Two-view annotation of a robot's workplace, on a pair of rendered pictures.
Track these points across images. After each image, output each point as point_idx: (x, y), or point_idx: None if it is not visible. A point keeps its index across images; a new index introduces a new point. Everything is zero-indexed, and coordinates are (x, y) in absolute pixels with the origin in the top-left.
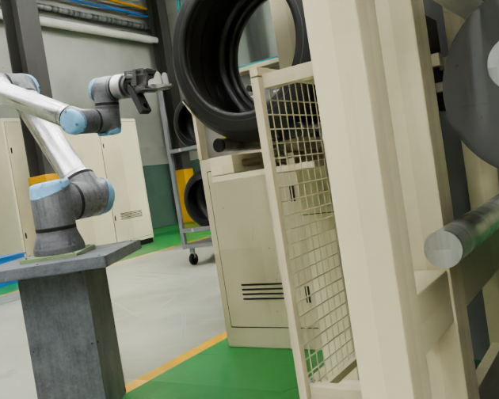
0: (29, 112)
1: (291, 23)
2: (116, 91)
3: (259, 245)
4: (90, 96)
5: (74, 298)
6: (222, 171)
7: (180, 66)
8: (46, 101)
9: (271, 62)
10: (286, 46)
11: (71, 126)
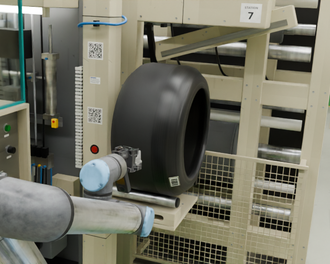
0: (110, 229)
1: (115, 96)
2: (123, 175)
3: None
4: (102, 187)
5: None
6: (177, 220)
7: (181, 149)
8: (124, 207)
9: (17, 110)
10: (112, 113)
11: (151, 226)
